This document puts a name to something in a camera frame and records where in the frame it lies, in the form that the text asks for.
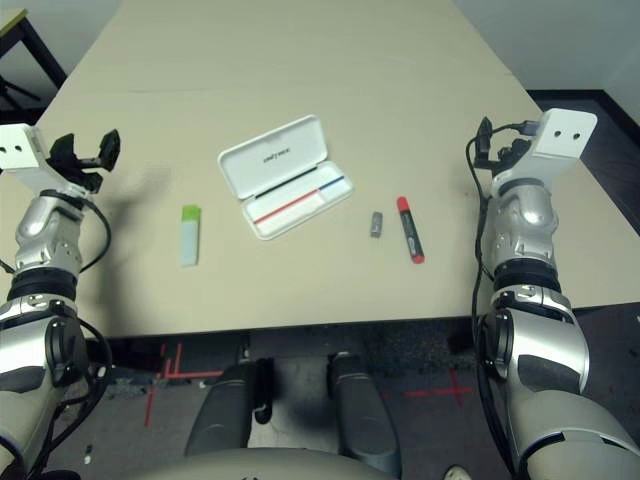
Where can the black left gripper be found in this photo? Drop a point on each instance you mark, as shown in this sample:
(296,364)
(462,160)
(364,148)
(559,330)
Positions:
(75,170)

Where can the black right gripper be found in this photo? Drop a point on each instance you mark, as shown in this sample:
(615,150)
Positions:
(515,152)

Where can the red black whiteboard marker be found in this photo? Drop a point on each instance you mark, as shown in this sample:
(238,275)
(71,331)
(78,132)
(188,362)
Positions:
(411,230)

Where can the small dark grey block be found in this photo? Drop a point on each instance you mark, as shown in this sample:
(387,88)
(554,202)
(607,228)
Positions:
(376,225)

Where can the white eraser with green cap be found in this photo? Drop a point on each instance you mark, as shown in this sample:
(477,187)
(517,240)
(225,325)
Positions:
(191,240)

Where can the white plastic pencil case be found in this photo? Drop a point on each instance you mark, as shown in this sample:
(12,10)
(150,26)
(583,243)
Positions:
(280,150)

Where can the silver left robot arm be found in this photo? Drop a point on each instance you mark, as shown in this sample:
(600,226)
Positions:
(40,225)

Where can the black tripod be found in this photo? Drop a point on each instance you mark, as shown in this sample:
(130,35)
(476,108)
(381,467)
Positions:
(20,91)

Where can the black framed side table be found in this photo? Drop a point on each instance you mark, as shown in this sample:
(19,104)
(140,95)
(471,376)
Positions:
(42,52)

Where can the red floor tape lines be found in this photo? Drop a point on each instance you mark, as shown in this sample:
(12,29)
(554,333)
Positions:
(172,374)

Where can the red floor tape cross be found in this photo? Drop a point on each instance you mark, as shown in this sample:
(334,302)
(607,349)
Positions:
(456,390)

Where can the grey robot right leg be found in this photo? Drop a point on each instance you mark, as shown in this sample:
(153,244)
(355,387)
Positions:
(360,410)

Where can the grey robot leg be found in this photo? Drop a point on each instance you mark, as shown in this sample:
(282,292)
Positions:
(360,410)
(225,410)

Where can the grey robot left leg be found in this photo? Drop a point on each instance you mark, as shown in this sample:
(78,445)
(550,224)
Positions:
(225,410)

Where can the white shoe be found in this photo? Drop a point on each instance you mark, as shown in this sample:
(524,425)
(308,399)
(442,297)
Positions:
(456,474)

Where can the grey robot torso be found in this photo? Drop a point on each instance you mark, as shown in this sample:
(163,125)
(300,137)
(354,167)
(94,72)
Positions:
(250,467)

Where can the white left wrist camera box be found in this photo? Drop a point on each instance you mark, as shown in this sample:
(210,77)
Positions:
(20,150)

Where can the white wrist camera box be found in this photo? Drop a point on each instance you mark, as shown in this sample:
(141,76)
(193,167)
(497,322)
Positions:
(20,150)
(565,135)

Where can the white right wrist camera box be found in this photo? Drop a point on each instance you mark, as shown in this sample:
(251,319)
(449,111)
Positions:
(565,135)

